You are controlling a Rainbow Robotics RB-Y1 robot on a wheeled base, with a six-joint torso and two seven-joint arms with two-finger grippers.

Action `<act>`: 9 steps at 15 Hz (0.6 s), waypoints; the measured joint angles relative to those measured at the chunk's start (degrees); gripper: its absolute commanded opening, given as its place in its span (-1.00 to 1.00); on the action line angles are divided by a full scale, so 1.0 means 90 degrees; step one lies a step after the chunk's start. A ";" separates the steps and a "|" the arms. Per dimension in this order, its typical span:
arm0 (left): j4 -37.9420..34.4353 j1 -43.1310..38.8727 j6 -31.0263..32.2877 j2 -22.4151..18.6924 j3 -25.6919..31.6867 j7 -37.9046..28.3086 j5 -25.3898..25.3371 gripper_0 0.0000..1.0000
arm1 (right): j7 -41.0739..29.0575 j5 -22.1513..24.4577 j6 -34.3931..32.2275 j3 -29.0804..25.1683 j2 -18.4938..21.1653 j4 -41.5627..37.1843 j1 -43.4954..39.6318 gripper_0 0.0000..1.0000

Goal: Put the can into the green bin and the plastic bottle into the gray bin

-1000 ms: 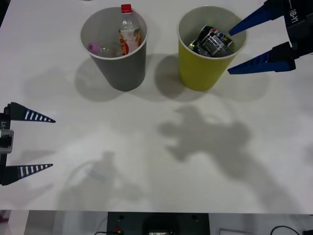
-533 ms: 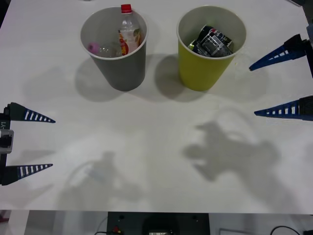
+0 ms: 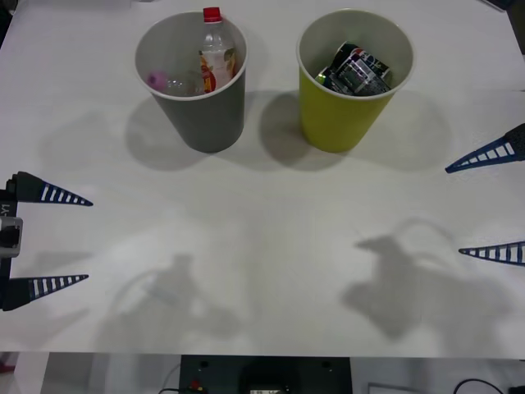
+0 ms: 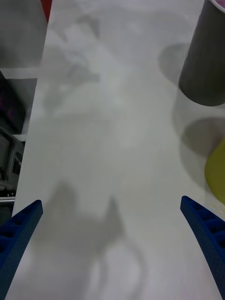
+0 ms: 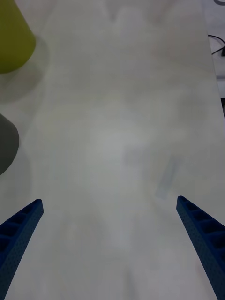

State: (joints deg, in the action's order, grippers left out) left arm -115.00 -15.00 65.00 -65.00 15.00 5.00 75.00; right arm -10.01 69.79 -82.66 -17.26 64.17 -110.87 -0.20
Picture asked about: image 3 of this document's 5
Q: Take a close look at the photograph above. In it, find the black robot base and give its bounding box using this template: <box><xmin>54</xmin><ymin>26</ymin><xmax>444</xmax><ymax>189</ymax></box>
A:
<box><xmin>179</xmin><ymin>355</ymin><xmax>352</xmax><ymax>394</ymax></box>

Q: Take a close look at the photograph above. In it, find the black can with round logo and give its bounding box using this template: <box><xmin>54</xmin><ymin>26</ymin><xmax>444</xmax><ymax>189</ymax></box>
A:
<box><xmin>331</xmin><ymin>40</ymin><xmax>394</xmax><ymax>96</ymax></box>

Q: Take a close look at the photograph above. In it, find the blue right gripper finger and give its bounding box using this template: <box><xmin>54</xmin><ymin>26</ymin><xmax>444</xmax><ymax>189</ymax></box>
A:
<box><xmin>445</xmin><ymin>122</ymin><xmax>525</xmax><ymax>175</ymax></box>
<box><xmin>458</xmin><ymin>241</ymin><xmax>525</xmax><ymax>268</ymax></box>

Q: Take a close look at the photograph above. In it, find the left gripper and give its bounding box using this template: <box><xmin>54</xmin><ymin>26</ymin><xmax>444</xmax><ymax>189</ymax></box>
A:
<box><xmin>0</xmin><ymin>171</ymin><xmax>94</xmax><ymax>312</ymax></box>

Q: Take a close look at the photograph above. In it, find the grey plastic bin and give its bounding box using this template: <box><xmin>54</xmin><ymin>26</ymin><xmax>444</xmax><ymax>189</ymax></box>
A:
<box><xmin>134</xmin><ymin>11</ymin><xmax>249</xmax><ymax>153</ymax></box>

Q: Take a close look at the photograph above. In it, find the black can with green print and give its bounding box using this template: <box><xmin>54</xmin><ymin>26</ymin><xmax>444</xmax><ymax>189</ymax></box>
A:
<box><xmin>315</xmin><ymin>66</ymin><xmax>344</xmax><ymax>90</ymax></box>

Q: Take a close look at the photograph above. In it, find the clear bottle with pink cap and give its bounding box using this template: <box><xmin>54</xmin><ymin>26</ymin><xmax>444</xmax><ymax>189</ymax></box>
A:
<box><xmin>147</xmin><ymin>70</ymin><xmax>206</xmax><ymax>98</ymax></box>

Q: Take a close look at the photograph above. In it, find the yellow-green plastic bin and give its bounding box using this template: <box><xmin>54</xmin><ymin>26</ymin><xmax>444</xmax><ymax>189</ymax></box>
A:
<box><xmin>295</xmin><ymin>9</ymin><xmax>415</xmax><ymax>153</ymax></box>

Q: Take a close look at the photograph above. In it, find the clear bottle with red cap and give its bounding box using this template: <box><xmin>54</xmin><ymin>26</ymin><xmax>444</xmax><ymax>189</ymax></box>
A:
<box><xmin>198</xmin><ymin>7</ymin><xmax>238</xmax><ymax>96</ymax></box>

